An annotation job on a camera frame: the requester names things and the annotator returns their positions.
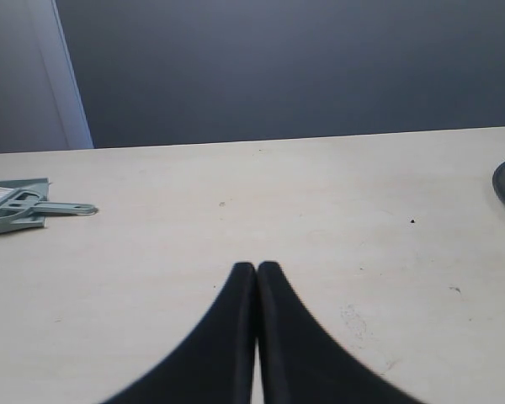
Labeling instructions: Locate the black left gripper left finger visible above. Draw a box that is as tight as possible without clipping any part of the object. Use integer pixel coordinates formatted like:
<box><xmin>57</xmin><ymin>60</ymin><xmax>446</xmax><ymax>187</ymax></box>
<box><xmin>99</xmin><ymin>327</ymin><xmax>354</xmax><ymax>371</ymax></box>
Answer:
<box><xmin>106</xmin><ymin>263</ymin><xmax>255</xmax><ymax>403</ymax></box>

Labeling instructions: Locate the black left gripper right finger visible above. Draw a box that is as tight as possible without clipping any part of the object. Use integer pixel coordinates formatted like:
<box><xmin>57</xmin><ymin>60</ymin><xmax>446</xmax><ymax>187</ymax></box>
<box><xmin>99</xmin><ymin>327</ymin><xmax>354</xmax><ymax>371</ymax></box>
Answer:
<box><xmin>257</xmin><ymin>261</ymin><xmax>417</xmax><ymax>403</ymax></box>

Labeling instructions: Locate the green plastic dustpan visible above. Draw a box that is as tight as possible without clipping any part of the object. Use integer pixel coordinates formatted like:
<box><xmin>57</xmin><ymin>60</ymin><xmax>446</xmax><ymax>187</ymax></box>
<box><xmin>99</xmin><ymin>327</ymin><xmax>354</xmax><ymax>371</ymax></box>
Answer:
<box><xmin>0</xmin><ymin>178</ymin><xmax>50</xmax><ymax>234</ymax></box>

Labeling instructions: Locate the green hand brush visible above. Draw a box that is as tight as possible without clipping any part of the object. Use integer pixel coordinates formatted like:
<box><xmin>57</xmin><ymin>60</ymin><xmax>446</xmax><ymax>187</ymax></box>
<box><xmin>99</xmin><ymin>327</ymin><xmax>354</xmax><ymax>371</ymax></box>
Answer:
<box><xmin>0</xmin><ymin>187</ymin><xmax>98</xmax><ymax>222</ymax></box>

